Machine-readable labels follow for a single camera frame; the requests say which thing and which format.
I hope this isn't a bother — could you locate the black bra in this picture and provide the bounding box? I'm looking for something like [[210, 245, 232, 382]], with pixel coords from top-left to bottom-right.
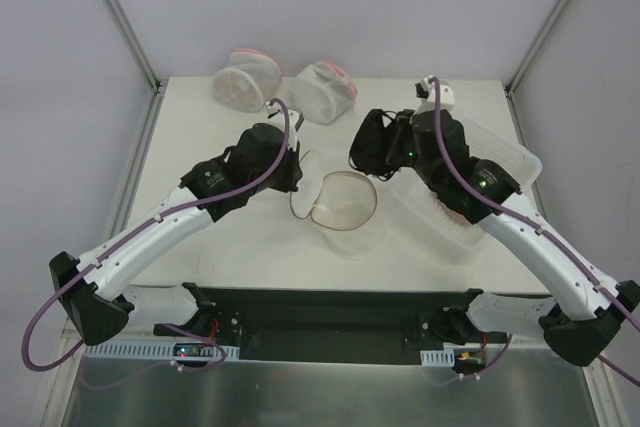
[[348, 109, 398, 182]]

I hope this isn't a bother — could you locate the pink bra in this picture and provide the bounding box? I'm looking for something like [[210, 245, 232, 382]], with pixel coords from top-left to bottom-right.
[[441, 198, 477, 225]]

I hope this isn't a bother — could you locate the white mesh laundry bag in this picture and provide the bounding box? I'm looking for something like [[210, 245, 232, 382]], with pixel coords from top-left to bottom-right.
[[289, 150, 384, 260]]

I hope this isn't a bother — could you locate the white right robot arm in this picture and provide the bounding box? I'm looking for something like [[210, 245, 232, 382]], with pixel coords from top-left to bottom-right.
[[369, 110, 639, 367]]

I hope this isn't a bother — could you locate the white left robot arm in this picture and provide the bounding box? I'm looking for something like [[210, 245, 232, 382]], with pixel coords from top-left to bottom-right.
[[49, 123, 302, 346]]

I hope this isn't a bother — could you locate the left pink-trimmed mesh laundry bag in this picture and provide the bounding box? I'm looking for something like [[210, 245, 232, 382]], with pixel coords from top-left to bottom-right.
[[212, 48, 282, 113]]

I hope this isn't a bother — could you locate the pink-trimmed mesh laundry bag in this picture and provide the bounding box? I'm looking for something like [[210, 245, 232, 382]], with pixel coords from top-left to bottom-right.
[[212, 48, 282, 113], [289, 60, 358, 125]]

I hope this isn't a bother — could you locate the right pink-trimmed mesh laundry bag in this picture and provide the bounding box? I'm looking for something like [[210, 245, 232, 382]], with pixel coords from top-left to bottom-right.
[[289, 60, 358, 125]]

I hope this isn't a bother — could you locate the white perforated plastic basket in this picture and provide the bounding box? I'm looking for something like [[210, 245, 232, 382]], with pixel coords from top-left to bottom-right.
[[389, 114, 543, 264]]

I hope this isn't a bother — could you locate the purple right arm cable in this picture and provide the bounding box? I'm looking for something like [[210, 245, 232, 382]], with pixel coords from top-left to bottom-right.
[[424, 76, 640, 388]]

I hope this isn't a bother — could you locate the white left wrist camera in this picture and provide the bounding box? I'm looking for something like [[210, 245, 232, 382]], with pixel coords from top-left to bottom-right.
[[266, 98, 304, 151]]

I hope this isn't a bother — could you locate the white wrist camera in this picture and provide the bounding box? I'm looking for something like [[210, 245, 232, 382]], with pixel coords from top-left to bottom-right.
[[266, 98, 304, 151], [415, 76, 455, 114]]

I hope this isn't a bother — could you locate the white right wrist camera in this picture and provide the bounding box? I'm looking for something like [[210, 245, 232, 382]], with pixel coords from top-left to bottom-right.
[[415, 76, 455, 114]]

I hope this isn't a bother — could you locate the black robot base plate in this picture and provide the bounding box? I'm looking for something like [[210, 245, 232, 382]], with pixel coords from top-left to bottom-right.
[[94, 281, 531, 363]]

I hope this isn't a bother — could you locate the right white slotted cable duct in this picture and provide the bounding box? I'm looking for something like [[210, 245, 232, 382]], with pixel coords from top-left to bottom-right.
[[420, 348, 456, 368]]

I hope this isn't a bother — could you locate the white slotted cable duct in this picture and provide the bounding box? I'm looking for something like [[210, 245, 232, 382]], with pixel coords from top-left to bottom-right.
[[84, 340, 222, 362], [420, 348, 456, 368]]

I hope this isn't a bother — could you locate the left aluminium frame post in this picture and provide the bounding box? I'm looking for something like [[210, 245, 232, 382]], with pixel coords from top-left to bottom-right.
[[102, 0, 162, 93]]

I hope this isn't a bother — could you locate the aluminium frame post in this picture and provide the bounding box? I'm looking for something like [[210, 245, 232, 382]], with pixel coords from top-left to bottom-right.
[[505, 0, 573, 98], [102, 0, 162, 93]]

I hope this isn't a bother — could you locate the left white slotted cable duct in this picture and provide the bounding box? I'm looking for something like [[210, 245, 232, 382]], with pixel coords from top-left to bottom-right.
[[84, 340, 222, 362]]

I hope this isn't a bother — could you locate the right aluminium frame post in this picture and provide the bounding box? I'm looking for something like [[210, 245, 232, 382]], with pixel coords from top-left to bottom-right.
[[505, 0, 573, 98]]

